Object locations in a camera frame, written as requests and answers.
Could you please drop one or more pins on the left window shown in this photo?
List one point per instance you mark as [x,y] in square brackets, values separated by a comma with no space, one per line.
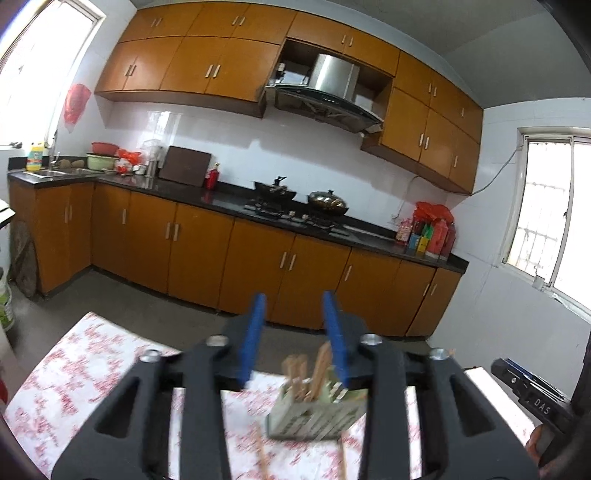
[40,52]

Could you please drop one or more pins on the red basin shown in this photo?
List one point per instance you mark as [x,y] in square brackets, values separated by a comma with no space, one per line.
[104,148]

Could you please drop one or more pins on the red bottle on counter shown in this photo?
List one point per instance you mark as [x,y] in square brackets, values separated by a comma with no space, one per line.
[212,177]

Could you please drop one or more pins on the black wok with handle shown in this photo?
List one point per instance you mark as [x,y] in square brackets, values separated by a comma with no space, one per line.
[275,192]

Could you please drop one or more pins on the orange oil bottle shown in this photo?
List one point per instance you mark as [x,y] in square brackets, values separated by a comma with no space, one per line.
[438,238]

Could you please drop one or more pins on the pink labelled bottle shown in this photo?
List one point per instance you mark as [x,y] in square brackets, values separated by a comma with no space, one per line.
[404,232]

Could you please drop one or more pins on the red bag over condiments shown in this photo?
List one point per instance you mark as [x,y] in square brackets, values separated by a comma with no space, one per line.
[430,213]

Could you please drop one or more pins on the lidded black wok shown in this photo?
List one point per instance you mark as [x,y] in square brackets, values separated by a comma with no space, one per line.
[327,204]

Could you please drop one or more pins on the yellow detergent bottle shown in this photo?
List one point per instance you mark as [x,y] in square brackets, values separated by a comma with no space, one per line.
[35,157]

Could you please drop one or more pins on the gas stove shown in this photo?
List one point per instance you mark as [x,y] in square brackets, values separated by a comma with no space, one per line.
[277,213]

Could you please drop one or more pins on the floral red white tablecloth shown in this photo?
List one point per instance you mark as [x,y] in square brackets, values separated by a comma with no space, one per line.
[71,380]

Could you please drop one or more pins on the person's right hand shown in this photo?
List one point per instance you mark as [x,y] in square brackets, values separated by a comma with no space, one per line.
[534,444]

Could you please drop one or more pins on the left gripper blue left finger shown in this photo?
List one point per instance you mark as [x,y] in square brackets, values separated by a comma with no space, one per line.
[127,435]

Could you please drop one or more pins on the lower wooden base cabinets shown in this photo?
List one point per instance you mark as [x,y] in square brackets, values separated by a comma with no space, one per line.
[209,258]

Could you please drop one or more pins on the right barred window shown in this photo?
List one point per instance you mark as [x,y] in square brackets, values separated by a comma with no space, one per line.
[549,236]

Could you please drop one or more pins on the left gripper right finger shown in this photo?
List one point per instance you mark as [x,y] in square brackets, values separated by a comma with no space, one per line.
[462,435]

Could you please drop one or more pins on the steel range hood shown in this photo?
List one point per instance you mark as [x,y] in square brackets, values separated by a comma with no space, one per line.
[332,91]

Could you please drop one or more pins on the green enamel basin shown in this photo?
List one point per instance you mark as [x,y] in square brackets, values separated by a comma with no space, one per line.
[100,162]

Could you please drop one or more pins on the red plastic bag on wall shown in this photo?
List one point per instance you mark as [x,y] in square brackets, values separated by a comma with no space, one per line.
[74,105]

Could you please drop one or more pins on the green perforated utensil holder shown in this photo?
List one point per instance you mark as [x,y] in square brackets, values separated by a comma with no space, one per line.
[326,418]

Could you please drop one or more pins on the dark wooden cutting board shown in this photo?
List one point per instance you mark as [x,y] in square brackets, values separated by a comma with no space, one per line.
[185,166]

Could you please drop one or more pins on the black stone countertop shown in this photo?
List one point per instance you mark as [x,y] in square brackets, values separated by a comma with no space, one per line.
[230,200]

